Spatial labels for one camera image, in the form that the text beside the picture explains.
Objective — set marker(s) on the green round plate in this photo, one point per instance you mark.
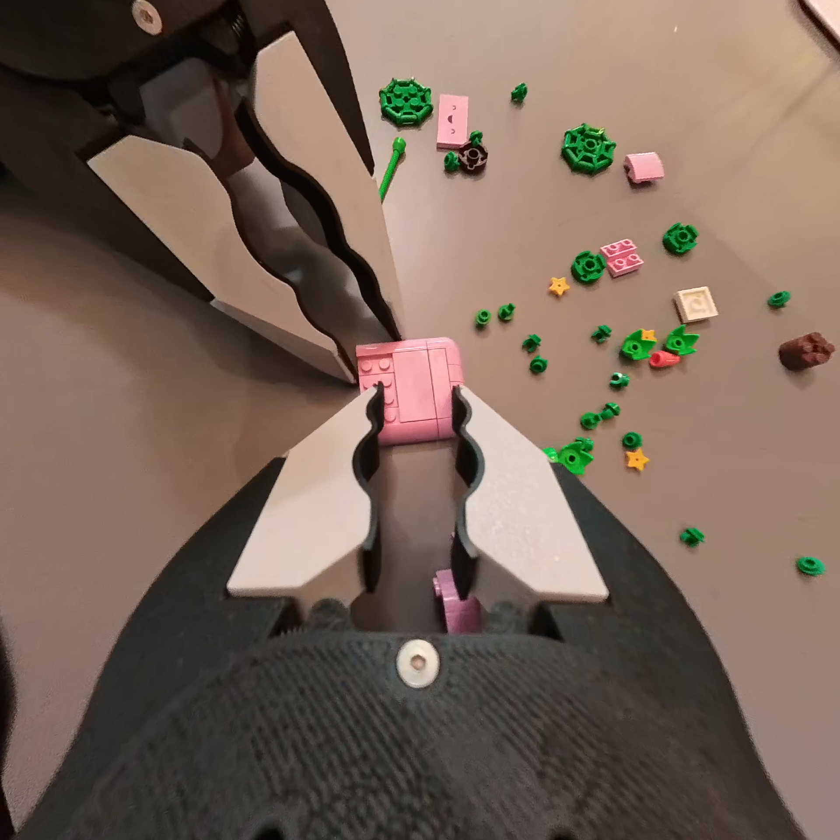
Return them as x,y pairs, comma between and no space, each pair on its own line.
577,275
669,246

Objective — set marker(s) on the green web with round plate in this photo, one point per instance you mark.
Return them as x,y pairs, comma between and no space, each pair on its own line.
407,102

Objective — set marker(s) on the coral cone piece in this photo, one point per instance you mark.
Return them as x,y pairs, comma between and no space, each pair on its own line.
663,360

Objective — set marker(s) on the green flexible rod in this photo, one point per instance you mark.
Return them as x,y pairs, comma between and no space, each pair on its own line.
397,151

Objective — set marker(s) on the green spiky leaf piece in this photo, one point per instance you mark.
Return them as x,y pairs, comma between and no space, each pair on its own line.
633,351
577,459
682,344

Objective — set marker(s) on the white square tile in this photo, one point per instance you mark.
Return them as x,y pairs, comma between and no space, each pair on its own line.
686,312

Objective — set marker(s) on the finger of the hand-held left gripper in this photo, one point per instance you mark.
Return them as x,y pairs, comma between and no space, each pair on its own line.
177,216
315,118

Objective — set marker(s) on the pink curved slope brick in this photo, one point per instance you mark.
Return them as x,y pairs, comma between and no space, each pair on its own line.
646,170

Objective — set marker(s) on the brown round holed plate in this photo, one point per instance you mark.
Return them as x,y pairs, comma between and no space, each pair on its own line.
466,167

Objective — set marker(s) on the pink brick block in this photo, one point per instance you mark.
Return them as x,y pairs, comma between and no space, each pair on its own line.
420,387

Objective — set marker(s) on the scattered small green clips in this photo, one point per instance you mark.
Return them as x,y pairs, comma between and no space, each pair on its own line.
691,537

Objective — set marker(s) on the brown round brick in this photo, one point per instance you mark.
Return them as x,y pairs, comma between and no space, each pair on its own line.
804,354

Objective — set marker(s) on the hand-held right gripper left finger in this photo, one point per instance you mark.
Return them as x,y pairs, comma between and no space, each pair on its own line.
302,525

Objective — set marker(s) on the plain green web piece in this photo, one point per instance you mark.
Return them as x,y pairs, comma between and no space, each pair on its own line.
589,148

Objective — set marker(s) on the pink smiley face tile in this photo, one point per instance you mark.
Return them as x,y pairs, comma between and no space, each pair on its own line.
453,134

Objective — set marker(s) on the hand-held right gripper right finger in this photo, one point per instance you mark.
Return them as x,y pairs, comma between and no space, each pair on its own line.
531,531

